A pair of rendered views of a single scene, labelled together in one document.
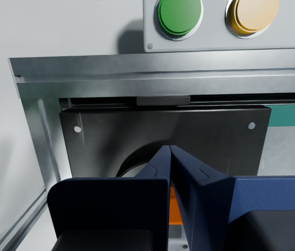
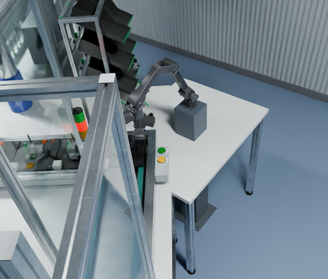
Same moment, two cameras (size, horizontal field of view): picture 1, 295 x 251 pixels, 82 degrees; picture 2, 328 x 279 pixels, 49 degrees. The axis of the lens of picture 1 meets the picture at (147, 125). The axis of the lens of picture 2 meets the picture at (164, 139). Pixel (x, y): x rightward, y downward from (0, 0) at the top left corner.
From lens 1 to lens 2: 1.90 m
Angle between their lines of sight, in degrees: 47
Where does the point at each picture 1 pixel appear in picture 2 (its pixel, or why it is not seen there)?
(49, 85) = (150, 134)
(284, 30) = (158, 165)
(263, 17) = (159, 159)
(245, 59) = (153, 160)
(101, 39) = not seen: hidden behind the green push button
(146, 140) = (138, 146)
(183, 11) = (160, 149)
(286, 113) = (141, 172)
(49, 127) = not seen: hidden behind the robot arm
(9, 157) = (129, 128)
